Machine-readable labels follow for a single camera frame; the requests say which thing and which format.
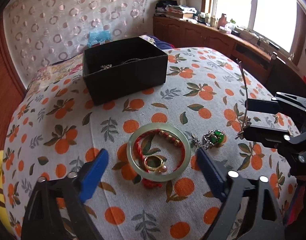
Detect pale green jade bangle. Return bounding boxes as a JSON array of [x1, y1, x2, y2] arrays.
[[126, 122, 191, 182]]

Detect red braided bead bracelet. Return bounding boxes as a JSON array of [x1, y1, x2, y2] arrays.
[[132, 128, 186, 190]]

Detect gold pearl ring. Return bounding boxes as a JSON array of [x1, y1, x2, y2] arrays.
[[143, 154, 168, 173]]

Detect wooden side cabinet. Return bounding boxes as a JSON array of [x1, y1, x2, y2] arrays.
[[153, 16, 306, 96]]

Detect orange print bed sheet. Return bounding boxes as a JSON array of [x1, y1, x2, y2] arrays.
[[2, 47, 297, 239]]

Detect window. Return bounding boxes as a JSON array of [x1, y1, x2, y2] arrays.
[[201, 0, 306, 65]]

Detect pink bottle on sill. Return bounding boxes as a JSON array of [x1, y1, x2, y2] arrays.
[[218, 14, 228, 29]]

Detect black open storage box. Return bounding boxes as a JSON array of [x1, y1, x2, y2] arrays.
[[82, 37, 168, 106]]

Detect floral quilt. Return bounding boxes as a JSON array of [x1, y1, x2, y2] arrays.
[[25, 35, 174, 98]]

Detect wooden headboard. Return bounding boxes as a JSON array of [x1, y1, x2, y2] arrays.
[[0, 16, 26, 150]]

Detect blue tissue pack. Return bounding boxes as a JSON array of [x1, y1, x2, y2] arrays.
[[87, 30, 112, 48]]

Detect clutter pile on cabinet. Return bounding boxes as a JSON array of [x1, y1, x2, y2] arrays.
[[154, 0, 197, 19]]

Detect sheer circle pattern curtain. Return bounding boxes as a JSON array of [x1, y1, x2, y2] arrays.
[[3, 0, 147, 86]]

